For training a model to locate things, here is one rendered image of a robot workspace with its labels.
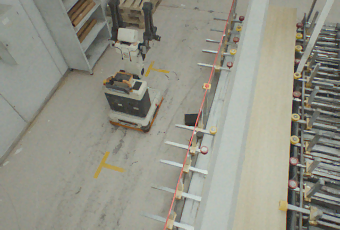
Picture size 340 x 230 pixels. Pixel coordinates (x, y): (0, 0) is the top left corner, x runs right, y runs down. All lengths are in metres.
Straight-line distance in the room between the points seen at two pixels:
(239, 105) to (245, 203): 1.59
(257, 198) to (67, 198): 2.33
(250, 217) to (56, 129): 3.03
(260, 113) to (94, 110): 2.54
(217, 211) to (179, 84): 3.64
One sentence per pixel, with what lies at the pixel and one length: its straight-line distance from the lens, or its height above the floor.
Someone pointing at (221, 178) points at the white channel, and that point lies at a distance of 0.90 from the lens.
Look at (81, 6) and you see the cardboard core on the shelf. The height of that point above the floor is 0.97.
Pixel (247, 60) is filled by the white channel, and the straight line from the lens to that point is 1.22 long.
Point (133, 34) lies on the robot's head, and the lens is 3.24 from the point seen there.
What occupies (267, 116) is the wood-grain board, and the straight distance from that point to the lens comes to 3.01.
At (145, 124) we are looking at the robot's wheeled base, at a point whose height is 0.25.
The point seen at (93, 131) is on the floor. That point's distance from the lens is 4.12.
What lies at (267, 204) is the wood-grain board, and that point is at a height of 0.90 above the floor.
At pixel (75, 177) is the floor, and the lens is 3.86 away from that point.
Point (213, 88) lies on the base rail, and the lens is 3.41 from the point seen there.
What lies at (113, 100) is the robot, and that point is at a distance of 3.61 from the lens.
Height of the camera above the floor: 3.29
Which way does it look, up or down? 52 degrees down
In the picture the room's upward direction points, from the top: 6 degrees counter-clockwise
